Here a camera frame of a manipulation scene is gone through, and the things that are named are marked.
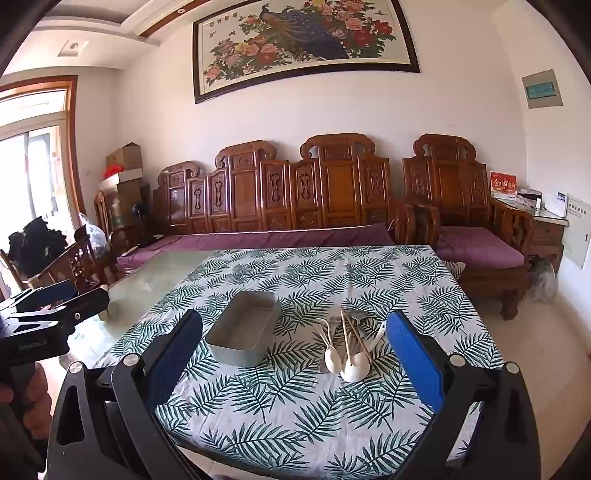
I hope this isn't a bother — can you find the wooden side chair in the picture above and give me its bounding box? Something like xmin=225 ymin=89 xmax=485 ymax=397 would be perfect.
xmin=0 ymin=226 xmax=116 ymax=298

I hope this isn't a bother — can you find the person's left hand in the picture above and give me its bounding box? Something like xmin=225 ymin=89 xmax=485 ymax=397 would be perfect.
xmin=0 ymin=364 xmax=52 ymax=437

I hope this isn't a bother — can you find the closed brown cardboard box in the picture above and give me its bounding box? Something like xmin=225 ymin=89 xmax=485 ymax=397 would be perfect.
xmin=115 ymin=179 xmax=145 ymax=209

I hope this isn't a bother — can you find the framed peacock flower painting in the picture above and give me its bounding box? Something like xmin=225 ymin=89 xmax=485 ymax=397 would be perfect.
xmin=192 ymin=0 xmax=421 ymax=104

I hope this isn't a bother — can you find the wooden side table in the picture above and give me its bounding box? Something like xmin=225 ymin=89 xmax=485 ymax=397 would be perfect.
xmin=526 ymin=210 xmax=570 ymax=274

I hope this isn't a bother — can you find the white ceramic spoon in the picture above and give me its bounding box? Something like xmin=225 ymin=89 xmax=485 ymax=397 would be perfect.
xmin=341 ymin=323 xmax=387 ymax=383
xmin=321 ymin=318 xmax=345 ymax=374

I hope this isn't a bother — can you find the carved wooden armchair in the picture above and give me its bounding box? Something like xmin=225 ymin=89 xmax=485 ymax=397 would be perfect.
xmin=402 ymin=134 xmax=536 ymax=321

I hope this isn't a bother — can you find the white box with red flowers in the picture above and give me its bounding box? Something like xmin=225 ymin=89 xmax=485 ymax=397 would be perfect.
xmin=99 ymin=164 xmax=144 ymax=191

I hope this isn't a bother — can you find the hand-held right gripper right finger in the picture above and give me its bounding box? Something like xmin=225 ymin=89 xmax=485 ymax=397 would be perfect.
xmin=385 ymin=310 xmax=542 ymax=480

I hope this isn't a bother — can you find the dark wooden chopstick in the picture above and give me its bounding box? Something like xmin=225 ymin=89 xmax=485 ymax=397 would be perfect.
xmin=341 ymin=309 xmax=370 ymax=358

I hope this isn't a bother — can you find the red greeting card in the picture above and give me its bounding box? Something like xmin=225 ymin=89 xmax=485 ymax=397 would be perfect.
xmin=489 ymin=172 xmax=519 ymax=200

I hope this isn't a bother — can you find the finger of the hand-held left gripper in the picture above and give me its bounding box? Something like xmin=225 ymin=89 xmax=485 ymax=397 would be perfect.
xmin=0 ymin=281 xmax=80 ymax=315
xmin=9 ymin=286 xmax=112 ymax=341

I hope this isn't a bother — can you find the grey metal tray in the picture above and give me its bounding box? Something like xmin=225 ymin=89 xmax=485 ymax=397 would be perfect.
xmin=205 ymin=291 xmax=281 ymax=368

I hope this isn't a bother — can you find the green leaf print tablecloth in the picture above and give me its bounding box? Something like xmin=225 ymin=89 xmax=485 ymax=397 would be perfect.
xmin=92 ymin=244 xmax=504 ymax=480

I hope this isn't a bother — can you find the purple armchair cushion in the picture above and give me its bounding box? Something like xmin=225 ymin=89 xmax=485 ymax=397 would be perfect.
xmin=436 ymin=226 xmax=527 ymax=269

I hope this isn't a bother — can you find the clear plastic bag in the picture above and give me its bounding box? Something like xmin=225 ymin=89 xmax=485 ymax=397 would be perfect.
xmin=78 ymin=212 xmax=110 ymax=253

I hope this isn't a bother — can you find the black clothing pile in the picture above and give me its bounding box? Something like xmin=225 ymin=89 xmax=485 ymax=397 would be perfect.
xmin=7 ymin=217 xmax=68 ymax=278

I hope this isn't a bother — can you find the carved wooden sofa bench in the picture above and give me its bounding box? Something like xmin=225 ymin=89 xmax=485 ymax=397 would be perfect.
xmin=152 ymin=133 xmax=416 ymax=245

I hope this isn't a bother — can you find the grey wall electrical box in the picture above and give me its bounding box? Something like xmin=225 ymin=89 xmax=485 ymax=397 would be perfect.
xmin=522 ymin=69 xmax=564 ymax=109

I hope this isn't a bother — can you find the wooden window frame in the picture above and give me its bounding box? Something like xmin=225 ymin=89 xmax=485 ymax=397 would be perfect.
xmin=0 ymin=76 xmax=87 ymax=296

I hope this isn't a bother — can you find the long purple bench cushion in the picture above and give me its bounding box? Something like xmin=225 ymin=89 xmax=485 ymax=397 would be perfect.
xmin=117 ymin=224 xmax=398 ymax=274

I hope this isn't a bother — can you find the white plastic bag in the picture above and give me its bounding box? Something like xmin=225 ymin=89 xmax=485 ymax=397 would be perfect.
xmin=526 ymin=256 xmax=560 ymax=303

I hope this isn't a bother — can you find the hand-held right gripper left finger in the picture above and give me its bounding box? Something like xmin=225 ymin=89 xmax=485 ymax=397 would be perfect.
xmin=46 ymin=309 xmax=204 ymax=480

